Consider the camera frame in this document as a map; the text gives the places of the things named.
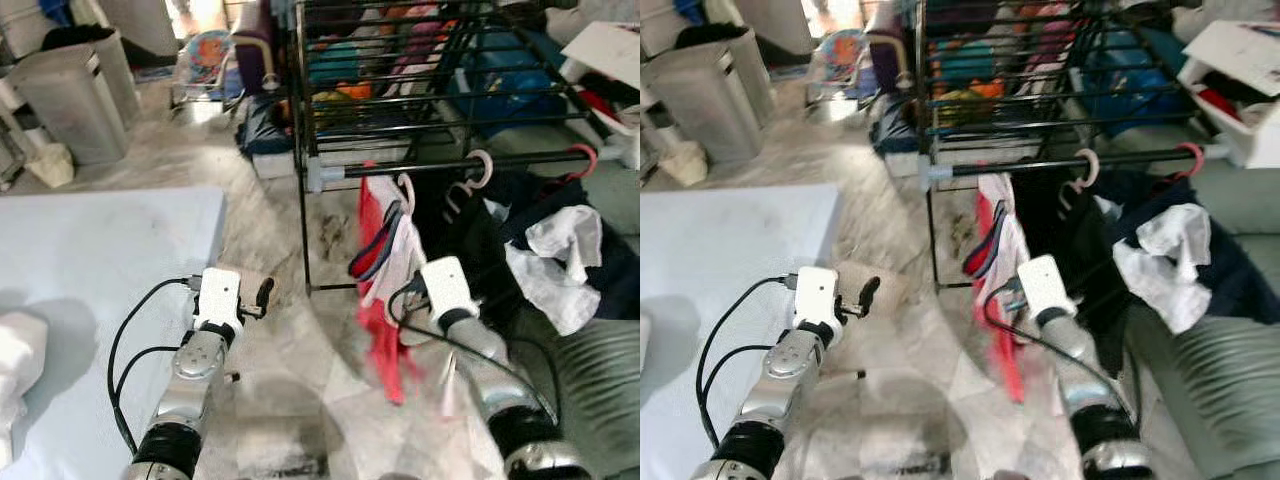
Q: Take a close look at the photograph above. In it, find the colourful baby bouncer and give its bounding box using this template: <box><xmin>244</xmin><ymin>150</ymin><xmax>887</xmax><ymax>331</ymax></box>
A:
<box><xmin>805</xmin><ymin>28</ymin><xmax>873</xmax><ymax>106</ymax></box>
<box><xmin>168</xmin><ymin>30</ymin><xmax>238</xmax><ymax>109</ymax></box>

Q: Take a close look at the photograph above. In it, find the grey sofa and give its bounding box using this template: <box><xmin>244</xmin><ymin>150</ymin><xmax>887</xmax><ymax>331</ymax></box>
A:
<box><xmin>520</xmin><ymin>160</ymin><xmax>641</xmax><ymax>480</ymax></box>
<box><xmin>1125</xmin><ymin>160</ymin><xmax>1280</xmax><ymax>480</ymax></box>

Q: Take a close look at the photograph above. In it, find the white t-shirt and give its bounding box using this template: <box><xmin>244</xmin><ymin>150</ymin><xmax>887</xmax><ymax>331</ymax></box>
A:
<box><xmin>0</xmin><ymin>310</ymin><xmax>49</xmax><ymax>469</ymax></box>

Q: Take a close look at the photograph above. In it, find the black metal drying rack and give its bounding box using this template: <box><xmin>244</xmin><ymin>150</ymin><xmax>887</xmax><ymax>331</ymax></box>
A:
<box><xmin>288</xmin><ymin>0</ymin><xmax>641</xmax><ymax>293</ymax></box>
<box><xmin>915</xmin><ymin>0</ymin><xmax>1251</xmax><ymax>293</ymax></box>

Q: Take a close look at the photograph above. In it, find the colourful clothes pile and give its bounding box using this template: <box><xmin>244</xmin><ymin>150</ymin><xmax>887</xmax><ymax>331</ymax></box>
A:
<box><xmin>930</xmin><ymin>0</ymin><xmax>1091</xmax><ymax>111</ymax></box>
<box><xmin>305</xmin><ymin>0</ymin><xmax>471</xmax><ymax>111</ymax></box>

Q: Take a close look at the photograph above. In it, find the beige bag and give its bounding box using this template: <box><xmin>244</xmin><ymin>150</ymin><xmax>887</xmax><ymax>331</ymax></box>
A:
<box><xmin>27</xmin><ymin>142</ymin><xmax>77</xmax><ymax>190</ymax></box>
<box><xmin>662</xmin><ymin>142</ymin><xmax>709</xmax><ymax>188</ymax></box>

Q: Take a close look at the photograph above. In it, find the dark blue clothes pile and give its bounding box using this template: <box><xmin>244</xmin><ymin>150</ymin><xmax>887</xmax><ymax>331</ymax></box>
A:
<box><xmin>872</xmin><ymin>92</ymin><xmax>931</xmax><ymax>158</ymax></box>
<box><xmin>237</xmin><ymin>92</ymin><xmax>301</xmax><ymax>158</ymax></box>

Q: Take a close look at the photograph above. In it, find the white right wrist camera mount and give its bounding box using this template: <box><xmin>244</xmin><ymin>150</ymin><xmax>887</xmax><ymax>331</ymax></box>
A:
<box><xmin>1017</xmin><ymin>255</ymin><xmax>1079</xmax><ymax>321</ymax></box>
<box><xmin>420</xmin><ymin>256</ymin><xmax>482</xmax><ymax>323</ymax></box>

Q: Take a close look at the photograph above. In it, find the white storage box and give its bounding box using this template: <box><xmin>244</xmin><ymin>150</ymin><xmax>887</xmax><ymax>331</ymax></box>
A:
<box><xmin>888</xmin><ymin>150</ymin><xmax>931</xmax><ymax>181</ymax></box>
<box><xmin>250</xmin><ymin>150</ymin><xmax>303</xmax><ymax>182</ymax></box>

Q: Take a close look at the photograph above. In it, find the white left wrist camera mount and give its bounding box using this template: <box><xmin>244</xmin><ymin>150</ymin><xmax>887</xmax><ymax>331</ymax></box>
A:
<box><xmin>192</xmin><ymin>267</ymin><xmax>245</xmax><ymax>336</ymax></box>
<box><xmin>795</xmin><ymin>266</ymin><xmax>843</xmax><ymax>336</ymax></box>

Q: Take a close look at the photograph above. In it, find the grey rail end cap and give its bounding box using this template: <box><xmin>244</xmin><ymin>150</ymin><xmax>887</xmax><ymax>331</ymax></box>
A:
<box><xmin>304</xmin><ymin>155</ymin><xmax>347</xmax><ymax>194</ymax></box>
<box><xmin>918</xmin><ymin>160</ymin><xmax>957</xmax><ymax>194</ymax></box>

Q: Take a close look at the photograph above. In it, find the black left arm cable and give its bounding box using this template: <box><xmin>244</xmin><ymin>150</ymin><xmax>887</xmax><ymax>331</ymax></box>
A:
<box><xmin>695</xmin><ymin>275</ymin><xmax>801</xmax><ymax>451</ymax></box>
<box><xmin>107</xmin><ymin>277</ymin><xmax>206</xmax><ymax>456</ymax></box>

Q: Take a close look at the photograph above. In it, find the grey perforated laundry basket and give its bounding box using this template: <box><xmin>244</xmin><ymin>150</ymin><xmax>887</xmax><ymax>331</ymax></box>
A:
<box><xmin>8</xmin><ymin>42</ymin><xmax>130</xmax><ymax>167</ymax></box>
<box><xmin>40</xmin><ymin>25</ymin><xmax>143</xmax><ymax>129</ymax></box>
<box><xmin>645</xmin><ymin>40</ymin><xmax>766</xmax><ymax>166</ymax></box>
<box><xmin>675</xmin><ymin>25</ymin><xmax>779</xmax><ymax>129</ymax></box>

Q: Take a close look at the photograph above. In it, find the dark blue garment grey lining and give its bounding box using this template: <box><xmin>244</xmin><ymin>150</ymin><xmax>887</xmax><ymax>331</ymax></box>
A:
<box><xmin>483</xmin><ymin>168</ymin><xmax>641</xmax><ymax>338</ymax></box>
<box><xmin>1095</xmin><ymin>168</ymin><xmax>1280</xmax><ymax>336</ymax></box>

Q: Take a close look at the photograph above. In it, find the white basket with clothes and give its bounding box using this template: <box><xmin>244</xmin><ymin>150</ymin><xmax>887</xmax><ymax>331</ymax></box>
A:
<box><xmin>558</xmin><ymin>20</ymin><xmax>641</xmax><ymax>138</ymax></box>
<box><xmin>1178</xmin><ymin>20</ymin><xmax>1280</xmax><ymax>169</ymax></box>

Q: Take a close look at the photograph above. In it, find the purple armchair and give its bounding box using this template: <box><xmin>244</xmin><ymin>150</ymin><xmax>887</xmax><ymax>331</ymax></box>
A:
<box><xmin>868</xmin><ymin>0</ymin><xmax>926</xmax><ymax>93</ymax></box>
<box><xmin>230</xmin><ymin>0</ymin><xmax>301</xmax><ymax>93</ymax></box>

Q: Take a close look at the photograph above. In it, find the red plastic hanger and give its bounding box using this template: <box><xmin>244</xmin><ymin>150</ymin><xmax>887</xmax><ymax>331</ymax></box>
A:
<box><xmin>545</xmin><ymin>142</ymin><xmax>599</xmax><ymax>191</ymax></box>
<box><xmin>1150</xmin><ymin>141</ymin><xmax>1205</xmax><ymax>191</ymax></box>

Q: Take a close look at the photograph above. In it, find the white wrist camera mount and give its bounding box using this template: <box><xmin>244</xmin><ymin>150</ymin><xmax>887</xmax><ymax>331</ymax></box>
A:
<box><xmin>795</xmin><ymin>266</ymin><xmax>843</xmax><ymax>336</ymax></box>
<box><xmin>420</xmin><ymin>256</ymin><xmax>482</xmax><ymax>323</ymax></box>
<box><xmin>1017</xmin><ymin>255</ymin><xmax>1079</xmax><ymax>321</ymax></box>
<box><xmin>192</xmin><ymin>267</ymin><xmax>245</xmax><ymax>336</ymax></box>

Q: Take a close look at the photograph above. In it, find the blue bag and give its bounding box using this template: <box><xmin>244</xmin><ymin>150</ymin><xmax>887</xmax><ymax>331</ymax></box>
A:
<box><xmin>1085</xmin><ymin>30</ymin><xmax>1196</xmax><ymax>136</ymax></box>
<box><xmin>455</xmin><ymin>30</ymin><xmax>573</xmax><ymax>136</ymax></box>

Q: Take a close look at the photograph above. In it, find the red white shirt blue collar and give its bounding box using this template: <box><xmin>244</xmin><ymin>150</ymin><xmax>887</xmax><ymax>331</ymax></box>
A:
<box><xmin>347</xmin><ymin>163</ymin><xmax>433</xmax><ymax>407</ymax></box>
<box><xmin>962</xmin><ymin>172</ymin><xmax>1033</xmax><ymax>404</ymax></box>

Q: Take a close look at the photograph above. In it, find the white shelf unit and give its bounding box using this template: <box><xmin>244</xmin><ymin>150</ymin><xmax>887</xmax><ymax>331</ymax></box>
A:
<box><xmin>0</xmin><ymin>70</ymin><xmax>31</xmax><ymax>186</ymax></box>

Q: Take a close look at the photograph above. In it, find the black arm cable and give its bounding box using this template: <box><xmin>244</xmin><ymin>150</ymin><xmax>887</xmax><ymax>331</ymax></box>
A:
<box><xmin>695</xmin><ymin>275</ymin><xmax>801</xmax><ymax>451</ymax></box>
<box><xmin>982</xmin><ymin>275</ymin><xmax>1141</xmax><ymax>426</ymax></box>
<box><xmin>385</xmin><ymin>275</ymin><xmax>561</xmax><ymax>426</ymax></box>
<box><xmin>107</xmin><ymin>277</ymin><xmax>206</xmax><ymax>456</ymax></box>

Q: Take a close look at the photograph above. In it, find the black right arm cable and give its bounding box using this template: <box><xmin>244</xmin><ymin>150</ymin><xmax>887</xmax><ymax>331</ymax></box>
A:
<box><xmin>385</xmin><ymin>275</ymin><xmax>561</xmax><ymax>426</ymax></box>
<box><xmin>982</xmin><ymin>275</ymin><xmax>1141</xmax><ymax>426</ymax></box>

